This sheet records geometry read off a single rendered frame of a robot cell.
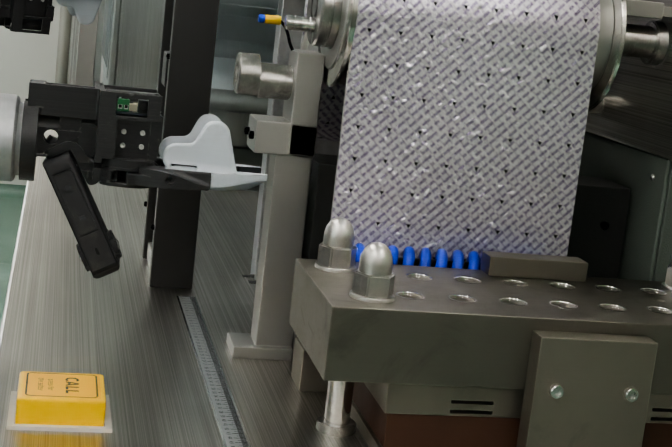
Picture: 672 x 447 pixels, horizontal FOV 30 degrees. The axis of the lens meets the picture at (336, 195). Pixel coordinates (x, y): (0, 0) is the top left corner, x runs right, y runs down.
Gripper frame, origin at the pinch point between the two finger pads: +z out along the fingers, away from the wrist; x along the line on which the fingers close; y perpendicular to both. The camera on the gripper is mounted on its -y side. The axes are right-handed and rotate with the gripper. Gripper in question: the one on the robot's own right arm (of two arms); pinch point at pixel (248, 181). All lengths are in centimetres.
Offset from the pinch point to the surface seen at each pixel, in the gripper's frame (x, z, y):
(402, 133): 0.2, 13.8, 5.5
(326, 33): 3.5, 6.3, 13.8
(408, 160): 0.2, 14.6, 3.1
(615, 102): 14.6, 40.8, 9.5
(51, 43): 557, -25, -17
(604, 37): 0.6, 32.3, 16.2
